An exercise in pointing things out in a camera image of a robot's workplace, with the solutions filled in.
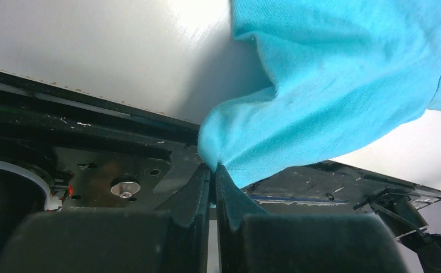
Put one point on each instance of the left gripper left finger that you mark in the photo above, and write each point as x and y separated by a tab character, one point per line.
173	237

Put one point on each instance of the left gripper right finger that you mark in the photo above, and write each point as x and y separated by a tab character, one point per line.
254	240

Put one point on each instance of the turquoise t shirt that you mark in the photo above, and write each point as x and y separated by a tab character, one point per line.
354	81

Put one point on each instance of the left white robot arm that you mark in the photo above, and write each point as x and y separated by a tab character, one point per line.
21	197

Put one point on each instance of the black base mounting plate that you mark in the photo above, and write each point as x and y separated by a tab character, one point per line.
95	153

